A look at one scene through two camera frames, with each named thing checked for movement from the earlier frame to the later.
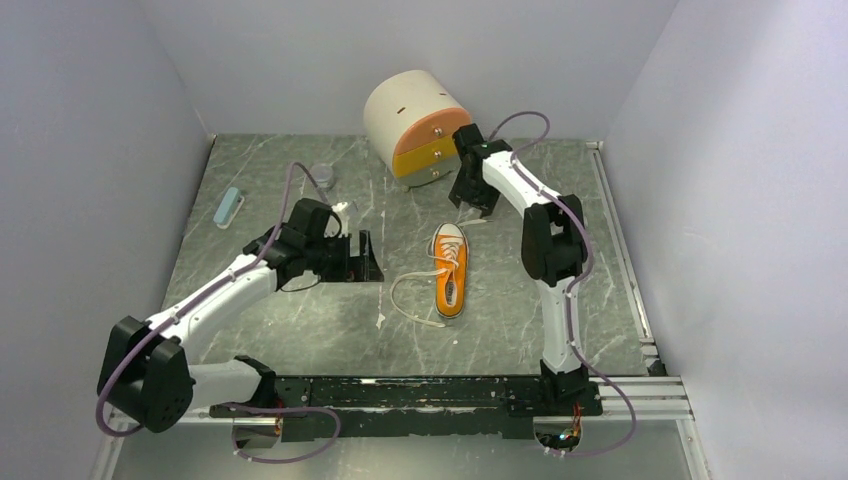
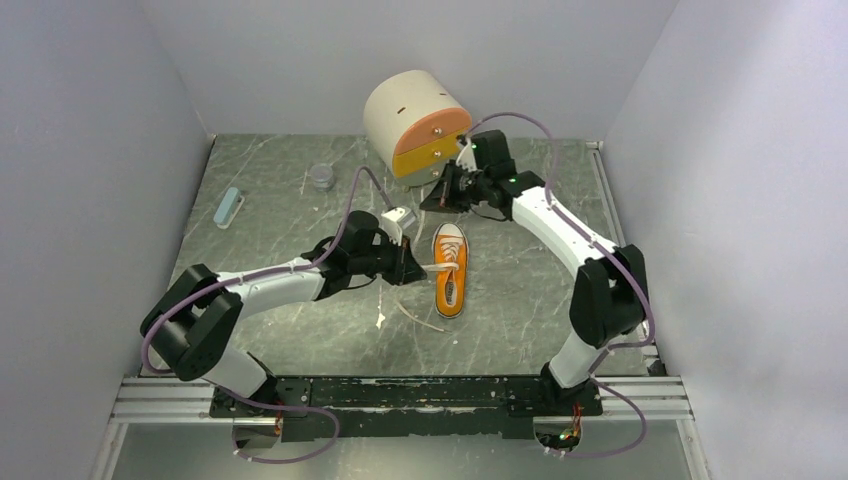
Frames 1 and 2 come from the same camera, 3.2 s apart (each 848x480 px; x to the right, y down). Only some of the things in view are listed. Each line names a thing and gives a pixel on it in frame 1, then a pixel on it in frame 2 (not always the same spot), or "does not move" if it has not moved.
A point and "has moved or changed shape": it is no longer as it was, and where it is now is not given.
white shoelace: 444,248 has moved or changed shape
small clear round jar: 322,176 does not move
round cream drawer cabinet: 409,121 does not move
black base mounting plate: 369,409 does not move
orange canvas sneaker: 450,250 does not move
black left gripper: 354,268 to 405,269
